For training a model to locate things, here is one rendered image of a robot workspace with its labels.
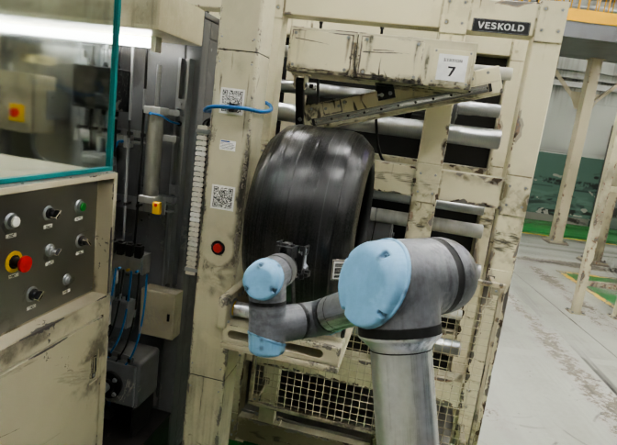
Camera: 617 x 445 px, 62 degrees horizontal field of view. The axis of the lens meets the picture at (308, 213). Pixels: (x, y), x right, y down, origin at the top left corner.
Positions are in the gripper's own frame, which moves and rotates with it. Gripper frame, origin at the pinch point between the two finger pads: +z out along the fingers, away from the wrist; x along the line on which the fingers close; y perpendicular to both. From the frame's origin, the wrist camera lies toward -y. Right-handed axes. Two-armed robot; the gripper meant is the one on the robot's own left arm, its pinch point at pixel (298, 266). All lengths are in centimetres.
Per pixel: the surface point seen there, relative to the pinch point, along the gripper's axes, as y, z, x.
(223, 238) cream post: 0.5, 21.1, 29.2
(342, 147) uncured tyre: 32.5, 10.5, -4.9
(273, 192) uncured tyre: 17.8, 0.7, 10.0
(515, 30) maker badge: 86, 69, -51
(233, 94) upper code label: 44, 16, 30
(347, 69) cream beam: 60, 40, 2
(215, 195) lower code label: 13.1, 19.6, 33.2
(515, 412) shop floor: -91, 176, -102
